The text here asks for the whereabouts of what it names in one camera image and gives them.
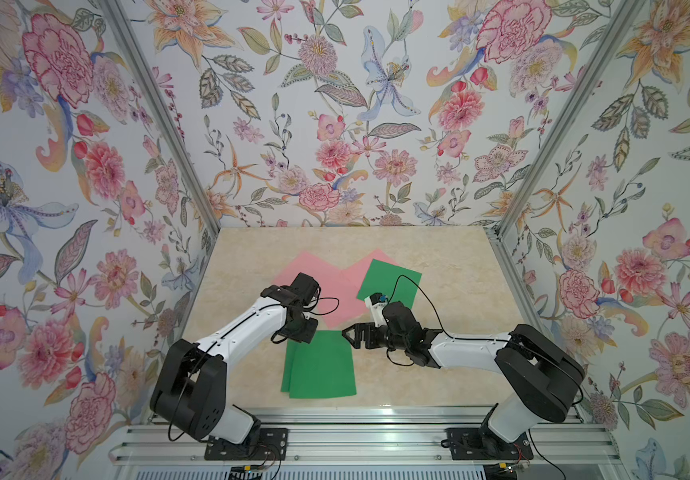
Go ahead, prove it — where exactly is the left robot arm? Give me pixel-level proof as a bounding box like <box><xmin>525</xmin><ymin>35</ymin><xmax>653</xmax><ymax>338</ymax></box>
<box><xmin>150</xmin><ymin>273</ymin><xmax>321</xmax><ymax>446</ymax></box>

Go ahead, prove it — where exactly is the pink paper middle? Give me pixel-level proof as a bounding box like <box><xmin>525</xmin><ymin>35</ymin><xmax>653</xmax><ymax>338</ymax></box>
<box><xmin>314</xmin><ymin>249</ymin><xmax>396</xmax><ymax>330</ymax></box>

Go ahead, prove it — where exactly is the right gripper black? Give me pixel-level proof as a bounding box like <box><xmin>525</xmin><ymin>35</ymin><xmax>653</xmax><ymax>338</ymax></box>
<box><xmin>342</xmin><ymin>321</ymin><xmax>410</xmax><ymax>353</ymax></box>

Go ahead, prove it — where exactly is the right corner aluminium post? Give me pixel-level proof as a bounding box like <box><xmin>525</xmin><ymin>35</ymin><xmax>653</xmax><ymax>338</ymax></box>
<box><xmin>488</xmin><ymin>0</ymin><xmax>644</xmax><ymax>242</ymax></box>

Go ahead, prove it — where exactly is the left corner aluminium post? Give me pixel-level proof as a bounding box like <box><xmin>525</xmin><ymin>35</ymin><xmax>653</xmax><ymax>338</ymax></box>
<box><xmin>99</xmin><ymin>0</ymin><xmax>220</xmax><ymax>238</ymax></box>

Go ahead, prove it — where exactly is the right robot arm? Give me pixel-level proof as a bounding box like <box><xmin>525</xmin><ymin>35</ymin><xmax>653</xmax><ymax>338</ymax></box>
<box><xmin>342</xmin><ymin>294</ymin><xmax>585</xmax><ymax>444</ymax></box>

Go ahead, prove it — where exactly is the pink paper left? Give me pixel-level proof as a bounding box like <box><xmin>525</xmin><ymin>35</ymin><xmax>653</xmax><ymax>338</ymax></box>
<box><xmin>273</xmin><ymin>252</ymin><xmax>357</xmax><ymax>301</ymax></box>

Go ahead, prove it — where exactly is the aluminium rail frame front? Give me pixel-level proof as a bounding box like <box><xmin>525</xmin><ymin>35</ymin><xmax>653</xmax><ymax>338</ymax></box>
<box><xmin>109</xmin><ymin>406</ymin><xmax>629</xmax><ymax>479</ymax></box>

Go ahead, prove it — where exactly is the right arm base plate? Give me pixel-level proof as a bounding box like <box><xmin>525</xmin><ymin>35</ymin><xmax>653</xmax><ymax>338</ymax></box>
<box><xmin>441</xmin><ymin>428</ymin><xmax>534</xmax><ymax>463</ymax></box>

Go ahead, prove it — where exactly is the green paper front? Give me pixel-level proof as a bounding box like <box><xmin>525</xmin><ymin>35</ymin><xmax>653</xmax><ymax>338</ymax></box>
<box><xmin>281</xmin><ymin>341</ymin><xmax>297</xmax><ymax>393</ymax></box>

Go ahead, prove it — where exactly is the corner aluminium post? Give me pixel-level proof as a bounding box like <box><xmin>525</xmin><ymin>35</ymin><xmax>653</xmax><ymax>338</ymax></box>
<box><xmin>488</xmin><ymin>0</ymin><xmax>644</xmax><ymax>242</ymax></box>
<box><xmin>99</xmin><ymin>0</ymin><xmax>220</xmax><ymax>238</ymax></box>

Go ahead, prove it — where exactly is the green paper hidden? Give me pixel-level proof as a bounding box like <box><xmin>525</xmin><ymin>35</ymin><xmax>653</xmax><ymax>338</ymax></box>
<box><xmin>356</xmin><ymin>259</ymin><xmax>422</xmax><ymax>308</ymax></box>

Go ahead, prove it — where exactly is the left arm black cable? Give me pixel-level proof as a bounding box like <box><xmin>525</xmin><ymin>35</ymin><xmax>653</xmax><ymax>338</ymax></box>
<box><xmin>269</xmin><ymin>286</ymin><xmax>341</xmax><ymax>346</ymax></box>

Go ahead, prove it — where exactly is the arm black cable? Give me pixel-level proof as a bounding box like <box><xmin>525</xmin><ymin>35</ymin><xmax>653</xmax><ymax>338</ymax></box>
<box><xmin>269</xmin><ymin>286</ymin><xmax>341</xmax><ymax>346</ymax></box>
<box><xmin>383</xmin><ymin>274</ymin><xmax>586</xmax><ymax>409</ymax></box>

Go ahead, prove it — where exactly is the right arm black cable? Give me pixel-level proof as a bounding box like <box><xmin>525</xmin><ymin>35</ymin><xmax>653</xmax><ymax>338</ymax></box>
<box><xmin>383</xmin><ymin>274</ymin><xmax>586</xmax><ymax>409</ymax></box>

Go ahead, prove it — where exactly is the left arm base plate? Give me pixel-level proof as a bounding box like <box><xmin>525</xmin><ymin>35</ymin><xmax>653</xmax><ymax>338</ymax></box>
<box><xmin>204</xmin><ymin>427</ymin><xmax>290</xmax><ymax>463</ymax></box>

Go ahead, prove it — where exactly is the pink paper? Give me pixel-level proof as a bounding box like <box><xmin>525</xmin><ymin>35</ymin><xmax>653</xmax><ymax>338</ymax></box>
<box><xmin>273</xmin><ymin>252</ymin><xmax>357</xmax><ymax>301</ymax></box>
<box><xmin>314</xmin><ymin>249</ymin><xmax>396</xmax><ymax>330</ymax></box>

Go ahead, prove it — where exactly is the green paper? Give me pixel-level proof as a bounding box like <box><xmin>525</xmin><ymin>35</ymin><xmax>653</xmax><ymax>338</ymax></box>
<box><xmin>281</xmin><ymin>341</ymin><xmax>297</xmax><ymax>393</ymax></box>
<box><xmin>287</xmin><ymin>330</ymin><xmax>357</xmax><ymax>400</ymax></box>

